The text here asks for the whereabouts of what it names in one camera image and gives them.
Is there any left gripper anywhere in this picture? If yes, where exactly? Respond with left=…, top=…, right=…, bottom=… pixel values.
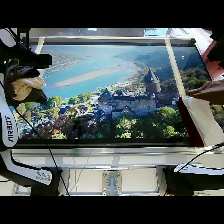
left=32, top=53, right=54, bottom=70

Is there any brown T-shirt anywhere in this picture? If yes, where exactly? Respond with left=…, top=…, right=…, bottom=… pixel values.
left=185, top=79, right=224, bottom=107

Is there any beige garment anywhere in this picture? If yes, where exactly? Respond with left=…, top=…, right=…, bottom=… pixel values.
left=11, top=75, right=47, bottom=102

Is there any white garment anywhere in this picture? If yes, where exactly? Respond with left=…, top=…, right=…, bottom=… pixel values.
left=181, top=94, right=224, bottom=148

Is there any black cable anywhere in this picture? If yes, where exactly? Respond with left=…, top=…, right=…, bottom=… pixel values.
left=175, top=142, right=224, bottom=173
left=68, top=156, right=92, bottom=194
left=12, top=105, right=71, bottom=197

